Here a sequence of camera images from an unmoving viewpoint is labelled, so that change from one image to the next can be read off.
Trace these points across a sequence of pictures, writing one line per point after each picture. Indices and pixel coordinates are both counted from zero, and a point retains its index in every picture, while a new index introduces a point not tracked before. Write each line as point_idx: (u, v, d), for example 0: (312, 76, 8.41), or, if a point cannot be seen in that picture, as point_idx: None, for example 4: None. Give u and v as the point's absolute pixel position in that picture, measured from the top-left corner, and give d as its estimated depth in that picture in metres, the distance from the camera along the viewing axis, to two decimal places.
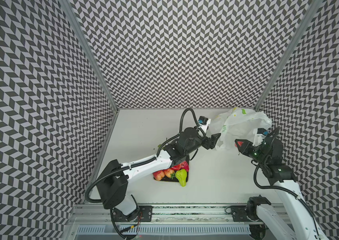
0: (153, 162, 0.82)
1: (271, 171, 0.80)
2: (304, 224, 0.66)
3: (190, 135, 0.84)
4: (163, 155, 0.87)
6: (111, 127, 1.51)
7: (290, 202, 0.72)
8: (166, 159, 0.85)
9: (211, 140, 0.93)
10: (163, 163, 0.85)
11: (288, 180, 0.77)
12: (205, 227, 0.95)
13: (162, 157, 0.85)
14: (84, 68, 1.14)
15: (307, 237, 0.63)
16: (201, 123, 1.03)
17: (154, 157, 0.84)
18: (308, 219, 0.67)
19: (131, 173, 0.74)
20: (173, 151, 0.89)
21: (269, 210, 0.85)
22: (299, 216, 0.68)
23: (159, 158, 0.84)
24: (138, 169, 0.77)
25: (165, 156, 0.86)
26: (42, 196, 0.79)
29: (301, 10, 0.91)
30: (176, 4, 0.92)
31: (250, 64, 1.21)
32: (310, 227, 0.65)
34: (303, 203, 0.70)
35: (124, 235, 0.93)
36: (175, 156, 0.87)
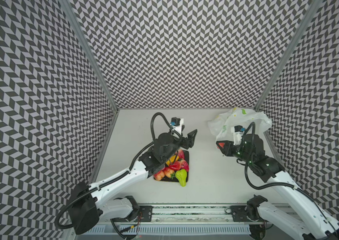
0: (127, 177, 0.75)
1: (261, 168, 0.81)
2: (312, 213, 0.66)
3: (165, 142, 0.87)
4: (136, 167, 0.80)
6: (111, 127, 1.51)
7: (290, 196, 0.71)
8: (141, 170, 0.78)
9: (190, 138, 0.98)
10: (140, 175, 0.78)
11: (278, 173, 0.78)
12: (205, 227, 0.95)
13: (137, 169, 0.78)
14: (84, 68, 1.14)
15: (320, 225, 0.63)
16: (174, 125, 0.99)
17: (127, 173, 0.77)
18: (312, 206, 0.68)
19: (101, 194, 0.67)
20: (149, 160, 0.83)
21: (270, 209, 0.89)
22: (305, 206, 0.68)
23: (134, 171, 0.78)
24: (109, 187, 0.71)
25: (139, 167, 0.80)
26: (42, 196, 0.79)
29: (301, 10, 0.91)
30: (176, 4, 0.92)
31: (250, 64, 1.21)
32: (317, 213, 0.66)
34: (301, 192, 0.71)
35: (124, 235, 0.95)
36: (151, 165, 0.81)
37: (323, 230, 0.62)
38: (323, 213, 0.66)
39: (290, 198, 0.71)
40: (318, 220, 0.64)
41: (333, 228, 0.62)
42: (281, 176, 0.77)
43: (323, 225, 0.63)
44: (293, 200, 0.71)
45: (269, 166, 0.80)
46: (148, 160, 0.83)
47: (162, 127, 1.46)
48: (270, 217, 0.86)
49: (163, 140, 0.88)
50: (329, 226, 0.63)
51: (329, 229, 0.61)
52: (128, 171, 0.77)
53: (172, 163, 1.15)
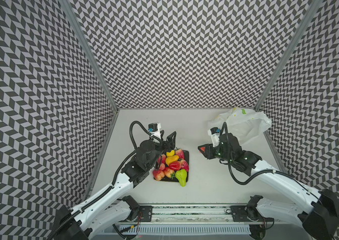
0: (110, 192, 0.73)
1: (242, 164, 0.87)
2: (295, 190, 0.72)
3: (147, 150, 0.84)
4: (120, 180, 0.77)
6: (111, 127, 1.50)
7: (272, 180, 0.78)
8: (125, 183, 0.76)
9: (170, 140, 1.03)
10: (124, 188, 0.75)
11: (257, 163, 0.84)
12: (205, 227, 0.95)
13: (120, 183, 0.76)
14: (84, 68, 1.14)
15: (305, 199, 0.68)
16: (152, 130, 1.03)
17: (111, 188, 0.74)
18: (293, 184, 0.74)
19: (84, 216, 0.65)
20: (133, 170, 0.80)
21: (266, 203, 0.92)
22: (288, 186, 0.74)
23: (117, 185, 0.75)
24: (93, 207, 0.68)
25: (123, 180, 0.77)
26: (42, 196, 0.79)
29: (301, 10, 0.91)
30: (176, 4, 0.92)
31: (250, 64, 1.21)
32: (299, 189, 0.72)
34: (281, 174, 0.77)
35: (124, 235, 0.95)
36: (136, 174, 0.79)
37: (309, 202, 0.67)
38: (304, 187, 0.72)
39: (273, 182, 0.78)
40: (302, 194, 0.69)
41: (316, 197, 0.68)
42: (260, 164, 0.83)
43: (307, 197, 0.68)
44: (276, 183, 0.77)
45: (247, 159, 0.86)
46: (132, 170, 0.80)
47: (142, 135, 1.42)
48: (269, 212, 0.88)
49: (145, 148, 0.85)
50: (313, 197, 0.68)
51: (313, 200, 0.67)
52: (112, 187, 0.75)
53: (172, 163, 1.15)
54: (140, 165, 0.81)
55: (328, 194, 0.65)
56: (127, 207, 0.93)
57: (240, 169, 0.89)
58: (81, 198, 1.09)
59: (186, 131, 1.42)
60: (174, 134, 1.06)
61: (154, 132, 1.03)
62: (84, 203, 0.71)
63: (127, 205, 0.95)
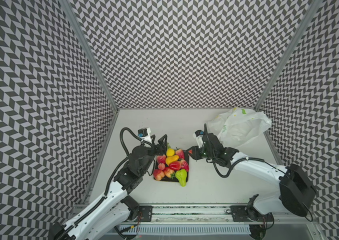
0: (104, 203, 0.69)
1: (223, 159, 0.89)
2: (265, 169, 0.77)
3: (139, 155, 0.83)
4: (112, 189, 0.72)
6: (111, 127, 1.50)
7: (246, 166, 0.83)
8: (119, 192, 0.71)
9: (162, 143, 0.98)
10: (118, 196, 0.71)
11: (234, 155, 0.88)
12: (205, 227, 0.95)
13: (113, 192, 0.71)
14: (84, 68, 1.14)
15: (273, 176, 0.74)
16: (142, 136, 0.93)
17: (104, 198, 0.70)
18: (263, 165, 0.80)
19: (78, 230, 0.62)
20: (126, 177, 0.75)
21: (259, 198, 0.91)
22: (259, 168, 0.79)
23: (110, 195, 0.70)
24: (87, 220, 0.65)
25: (116, 189, 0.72)
26: (42, 196, 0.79)
29: (301, 10, 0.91)
30: (176, 4, 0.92)
31: (250, 64, 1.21)
32: (268, 168, 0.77)
34: (253, 159, 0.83)
35: (124, 235, 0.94)
36: (129, 181, 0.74)
37: (277, 178, 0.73)
38: (272, 166, 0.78)
39: (247, 168, 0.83)
40: (271, 172, 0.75)
41: (283, 172, 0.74)
42: (236, 156, 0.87)
43: (276, 174, 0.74)
44: (250, 168, 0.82)
45: (227, 153, 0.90)
46: (125, 177, 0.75)
47: (133, 141, 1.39)
48: (264, 208, 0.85)
49: (138, 153, 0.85)
50: (281, 173, 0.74)
51: (280, 175, 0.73)
52: (105, 197, 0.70)
53: (172, 163, 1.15)
54: (132, 171, 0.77)
55: (294, 169, 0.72)
56: (125, 209, 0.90)
57: (222, 164, 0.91)
58: (81, 199, 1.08)
59: (186, 131, 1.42)
60: (165, 137, 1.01)
61: (145, 136, 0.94)
62: (77, 216, 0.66)
63: (126, 207, 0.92)
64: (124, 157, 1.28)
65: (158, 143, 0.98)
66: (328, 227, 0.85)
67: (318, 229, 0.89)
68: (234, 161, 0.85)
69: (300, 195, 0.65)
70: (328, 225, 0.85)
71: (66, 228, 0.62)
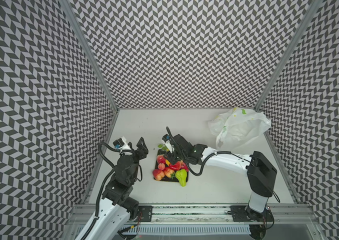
0: (97, 223, 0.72)
1: (195, 157, 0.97)
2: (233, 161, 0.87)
3: (126, 166, 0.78)
4: (104, 206, 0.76)
6: (111, 127, 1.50)
7: (214, 160, 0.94)
8: (110, 208, 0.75)
9: (142, 146, 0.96)
10: (110, 212, 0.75)
11: (204, 152, 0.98)
12: (204, 227, 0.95)
13: (105, 210, 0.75)
14: (84, 68, 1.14)
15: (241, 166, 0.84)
16: (119, 147, 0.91)
17: (96, 219, 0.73)
18: (230, 157, 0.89)
19: None
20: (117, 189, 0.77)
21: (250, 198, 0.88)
22: (227, 161, 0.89)
23: (102, 213, 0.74)
24: None
25: (107, 205, 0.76)
26: (42, 196, 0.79)
29: (301, 10, 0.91)
30: (176, 4, 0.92)
31: (250, 64, 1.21)
32: (235, 160, 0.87)
34: (220, 153, 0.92)
35: (124, 235, 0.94)
36: (119, 193, 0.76)
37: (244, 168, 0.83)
38: (239, 156, 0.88)
39: (218, 161, 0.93)
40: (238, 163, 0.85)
41: (248, 161, 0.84)
42: (206, 152, 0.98)
43: (242, 164, 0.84)
44: (218, 161, 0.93)
45: (196, 151, 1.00)
46: (114, 191, 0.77)
47: (113, 154, 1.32)
48: (259, 204, 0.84)
49: (124, 163, 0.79)
50: (247, 162, 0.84)
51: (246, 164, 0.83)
52: (96, 217, 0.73)
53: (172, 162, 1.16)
54: (120, 182, 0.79)
55: (256, 156, 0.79)
56: (124, 212, 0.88)
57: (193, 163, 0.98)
58: (81, 199, 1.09)
59: (187, 131, 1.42)
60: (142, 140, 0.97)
61: (122, 146, 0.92)
62: None
63: (125, 210, 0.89)
64: (109, 169, 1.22)
65: (138, 148, 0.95)
66: (329, 227, 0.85)
67: (318, 229, 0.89)
68: (204, 157, 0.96)
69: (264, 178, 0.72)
70: (328, 225, 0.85)
71: None
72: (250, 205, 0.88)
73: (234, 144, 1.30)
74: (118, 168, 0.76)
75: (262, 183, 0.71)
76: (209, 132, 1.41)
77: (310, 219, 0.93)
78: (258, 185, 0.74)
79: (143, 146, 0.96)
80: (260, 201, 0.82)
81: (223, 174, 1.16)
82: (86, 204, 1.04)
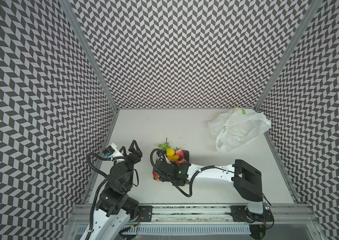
0: (92, 236, 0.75)
1: (180, 179, 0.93)
2: (219, 175, 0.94)
3: (119, 175, 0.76)
4: (98, 219, 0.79)
6: (111, 127, 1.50)
7: (200, 177, 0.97)
8: (104, 220, 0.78)
9: (133, 151, 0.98)
10: (105, 224, 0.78)
11: (188, 172, 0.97)
12: (204, 227, 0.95)
13: (99, 222, 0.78)
14: (84, 68, 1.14)
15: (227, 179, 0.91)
16: (109, 155, 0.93)
17: (91, 232, 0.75)
18: (216, 172, 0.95)
19: None
20: (112, 197, 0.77)
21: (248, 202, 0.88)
22: (213, 175, 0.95)
23: (96, 226, 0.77)
24: None
25: (100, 218, 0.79)
26: (42, 196, 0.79)
29: (301, 10, 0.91)
30: (176, 4, 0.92)
31: (250, 64, 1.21)
32: (220, 173, 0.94)
34: (204, 169, 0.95)
35: (124, 235, 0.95)
36: (114, 202, 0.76)
37: (230, 180, 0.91)
38: (223, 169, 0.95)
39: (204, 177, 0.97)
40: (224, 175, 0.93)
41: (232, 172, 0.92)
42: (190, 171, 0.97)
43: (227, 176, 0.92)
44: (204, 178, 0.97)
45: (181, 172, 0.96)
46: (109, 200, 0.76)
47: (104, 162, 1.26)
48: (257, 207, 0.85)
49: (117, 172, 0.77)
50: (231, 173, 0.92)
51: (231, 175, 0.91)
52: (91, 230, 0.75)
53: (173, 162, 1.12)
54: (115, 191, 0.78)
55: (239, 165, 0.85)
56: (124, 214, 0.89)
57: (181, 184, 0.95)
58: (81, 199, 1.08)
59: (187, 131, 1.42)
60: (134, 142, 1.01)
61: (113, 153, 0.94)
62: None
63: (124, 212, 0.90)
64: (102, 179, 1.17)
65: (130, 152, 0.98)
66: (328, 227, 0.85)
67: (318, 229, 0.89)
68: (190, 177, 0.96)
69: (252, 186, 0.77)
70: (328, 225, 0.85)
71: None
72: (249, 208, 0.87)
73: (225, 160, 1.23)
74: (111, 177, 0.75)
75: (250, 190, 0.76)
76: (209, 132, 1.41)
77: (310, 219, 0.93)
78: (248, 194, 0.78)
79: (135, 150, 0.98)
80: (256, 203, 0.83)
81: (216, 188, 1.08)
82: (86, 204, 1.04)
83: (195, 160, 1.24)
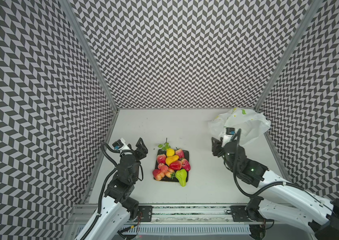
0: (99, 220, 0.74)
1: (249, 176, 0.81)
2: (309, 202, 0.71)
3: (128, 164, 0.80)
4: (105, 204, 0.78)
6: (111, 127, 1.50)
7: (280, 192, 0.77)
8: (112, 206, 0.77)
9: (140, 146, 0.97)
10: (112, 210, 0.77)
11: (266, 176, 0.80)
12: (204, 227, 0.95)
13: (107, 207, 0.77)
14: (84, 68, 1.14)
15: (319, 212, 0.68)
16: (118, 148, 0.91)
17: (99, 216, 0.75)
18: (305, 197, 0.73)
19: None
20: (118, 188, 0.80)
21: (269, 206, 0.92)
22: (301, 198, 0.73)
23: (104, 211, 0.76)
24: None
25: (109, 203, 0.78)
26: (42, 196, 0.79)
29: (301, 10, 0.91)
30: (176, 4, 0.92)
31: (250, 64, 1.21)
32: (312, 202, 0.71)
34: (292, 186, 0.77)
35: (124, 235, 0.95)
36: (121, 192, 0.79)
37: (324, 215, 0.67)
38: (316, 199, 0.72)
39: (281, 193, 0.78)
40: (316, 206, 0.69)
41: (329, 209, 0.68)
42: (268, 176, 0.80)
43: (321, 210, 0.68)
44: (287, 195, 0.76)
45: (254, 171, 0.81)
46: (116, 189, 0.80)
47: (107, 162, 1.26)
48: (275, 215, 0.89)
49: (126, 162, 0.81)
50: (327, 209, 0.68)
51: (328, 213, 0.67)
52: (99, 214, 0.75)
53: (172, 163, 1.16)
54: (122, 181, 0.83)
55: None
56: (124, 212, 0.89)
57: (248, 181, 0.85)
58: (81, 199, 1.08)
59: (187, 132, 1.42)
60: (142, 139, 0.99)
61: (122, 147, 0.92)
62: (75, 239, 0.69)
63: (124, 209, 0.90)
64: (112, 169, 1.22)
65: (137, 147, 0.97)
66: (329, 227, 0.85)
67: None
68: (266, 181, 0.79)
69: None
70: None
71: None
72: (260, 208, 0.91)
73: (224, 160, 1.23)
74: (121, 167, 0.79)
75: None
76: (209, 132, 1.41)
77: None
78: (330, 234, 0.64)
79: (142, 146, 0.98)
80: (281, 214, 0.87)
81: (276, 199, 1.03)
82: (86, 204, 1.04)
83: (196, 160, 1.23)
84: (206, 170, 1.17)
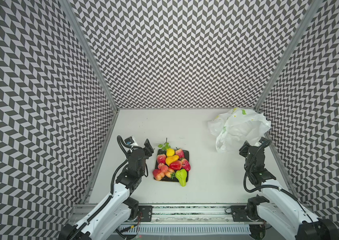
0: (111, 201, 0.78)
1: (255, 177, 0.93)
2: (293, 207, 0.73)
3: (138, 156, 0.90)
4: (117, 189, 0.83)
6: (111, 127, 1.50)
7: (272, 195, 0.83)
8: (123, 190, 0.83)
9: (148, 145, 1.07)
10: (123, 195, 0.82)
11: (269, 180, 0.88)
12: (204, 227, 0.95)
13: (118, 191, 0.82)
14: (84, 68, 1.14)
15: (298, 216, 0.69)
16: (129, 143, 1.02)
17: (110, 197, 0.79)
18: (292, 202, 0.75)
19: (92, 227, 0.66)
20: (127, 179, 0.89)
21: (269, 208, 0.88)
22: (287, 203, 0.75)
23: (116, 194, 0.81)
24: (98, 217, 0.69)
25: (120, 188, 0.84)
26: (42, 196, 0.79)
29: (301, 10, 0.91)
30: (176, 4, 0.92)
31: (250, 64, 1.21)
32: (298, 209, 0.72)
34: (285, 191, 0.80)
35: (124, 235, 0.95)
36: (130, 182, 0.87)
37: (301, 220, 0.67)
38: (304, 208, 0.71)
39: (271, 195, 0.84)
40: (298, 213, 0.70)
41: (312, 219, 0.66)
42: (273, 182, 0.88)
43: (301, 216, 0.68)
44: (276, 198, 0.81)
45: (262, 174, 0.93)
46: (126, 179, 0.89)
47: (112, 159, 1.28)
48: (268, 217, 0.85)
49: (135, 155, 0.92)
50: (308, 218, 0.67)
51: (305, 220, 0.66)
52: (111, 196, 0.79)
53: (172, 163, 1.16)
54: (131, 173, 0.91)
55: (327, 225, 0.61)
56: (126, 208, 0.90)
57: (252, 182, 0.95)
58: (81, 199, 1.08)
59: (187, 132, 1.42)
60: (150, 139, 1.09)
61: (132, 143, 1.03)
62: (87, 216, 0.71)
63: (126, 206, 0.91)
64: (125, 158, 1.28)
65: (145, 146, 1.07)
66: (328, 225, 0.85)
67: None
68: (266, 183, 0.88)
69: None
70: None
71: (79, 226, 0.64)
72: (258, 205, 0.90)
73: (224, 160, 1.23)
74: (132, 158, 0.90)
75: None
76: (209, 132, 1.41)
77: None
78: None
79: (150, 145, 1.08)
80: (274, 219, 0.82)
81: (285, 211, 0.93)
82: (86, 204, 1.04)
83: (196, 160, 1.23)
84: (206, 170, 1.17)
